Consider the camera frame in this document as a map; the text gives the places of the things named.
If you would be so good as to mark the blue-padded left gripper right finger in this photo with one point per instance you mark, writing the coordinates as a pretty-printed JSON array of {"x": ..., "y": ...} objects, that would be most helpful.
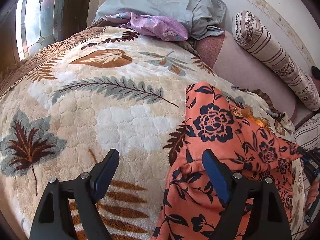
[{"x": 267, "y": 220}]

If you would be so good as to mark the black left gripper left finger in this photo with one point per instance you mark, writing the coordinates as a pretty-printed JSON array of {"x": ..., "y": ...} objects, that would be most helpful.
[{"x": 53, "y": 219}]

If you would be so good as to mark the orange floral garment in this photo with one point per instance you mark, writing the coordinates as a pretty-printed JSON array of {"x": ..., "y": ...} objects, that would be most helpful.
[{"x": 191, "y": 208}]

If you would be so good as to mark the right hand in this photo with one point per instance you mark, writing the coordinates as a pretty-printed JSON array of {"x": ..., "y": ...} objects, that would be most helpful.
[{"x": 312, "y": 194}]

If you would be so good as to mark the black object by pillow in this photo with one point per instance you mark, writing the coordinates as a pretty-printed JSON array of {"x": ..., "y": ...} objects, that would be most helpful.
[{"x": 315, "y": 72}]

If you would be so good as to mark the leaf-patterned fleece blanket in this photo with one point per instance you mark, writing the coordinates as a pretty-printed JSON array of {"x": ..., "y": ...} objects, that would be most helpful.
[{"x": 103, "y": 88}]

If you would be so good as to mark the striped floral bolster pillow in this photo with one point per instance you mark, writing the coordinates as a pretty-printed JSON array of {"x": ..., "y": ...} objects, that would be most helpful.
[{"x": 253, "y": 37}]

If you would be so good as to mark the grey pillow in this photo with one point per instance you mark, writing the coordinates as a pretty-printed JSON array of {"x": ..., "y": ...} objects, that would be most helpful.
[{"x": 201, "y": 18}]

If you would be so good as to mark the stained glass window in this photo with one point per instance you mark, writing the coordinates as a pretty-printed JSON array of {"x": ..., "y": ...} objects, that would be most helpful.
[{"x": 38, "y": 24}]

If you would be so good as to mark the purple floral cloth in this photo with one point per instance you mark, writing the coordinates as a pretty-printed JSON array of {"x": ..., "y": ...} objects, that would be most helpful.
[{"x": 163, "y": 27}]

